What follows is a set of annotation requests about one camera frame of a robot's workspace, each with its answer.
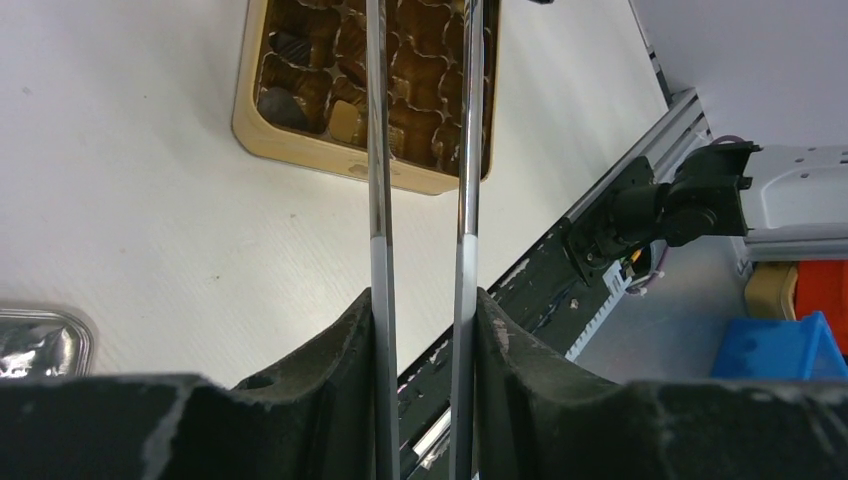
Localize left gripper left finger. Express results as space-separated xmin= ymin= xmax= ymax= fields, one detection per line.
xmin=1 ymin=291 xmax=374 ymax=479

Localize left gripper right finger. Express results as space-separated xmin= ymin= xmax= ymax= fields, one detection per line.
xmin=475 ymin=290 xmax=847 ymax=479

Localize steel serving tongs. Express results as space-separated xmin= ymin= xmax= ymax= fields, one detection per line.
xmin=366 ymin=1 xmax=485 ymax=479

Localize tan chocolate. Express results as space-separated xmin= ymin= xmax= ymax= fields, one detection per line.
xmin=328 ymin=100 xmax=367 ymax=147

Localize dark grey heart chocolate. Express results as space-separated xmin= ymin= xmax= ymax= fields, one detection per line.
xmin=257 ymin=87 xmax=309 ymax=131

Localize gold chocolate box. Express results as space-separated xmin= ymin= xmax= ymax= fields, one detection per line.
xmin=232 ymin=1 xmax=468 ymax=195

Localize dark striped chocolate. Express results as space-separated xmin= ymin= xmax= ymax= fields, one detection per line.
xmin=269 ymin=31 xmax=312 ymax=67

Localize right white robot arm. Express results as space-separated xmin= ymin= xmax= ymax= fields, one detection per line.
xmin=563 ymin=141 xmax=847 ymax=285

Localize blue plastic bin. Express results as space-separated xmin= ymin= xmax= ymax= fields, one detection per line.
xmin=710 ymin=311 xmax=847 ymax=381

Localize silver box lid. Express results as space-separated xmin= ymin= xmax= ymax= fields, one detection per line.
xmin=1 ymin=308 xmax=96 ymax=380

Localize orange box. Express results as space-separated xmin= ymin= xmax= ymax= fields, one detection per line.
xmin=795 ymin=260 xmax=847 ymax=352

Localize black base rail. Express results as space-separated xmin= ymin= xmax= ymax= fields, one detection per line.
xmin=399 ymin=156 xmax=654 ymax=479

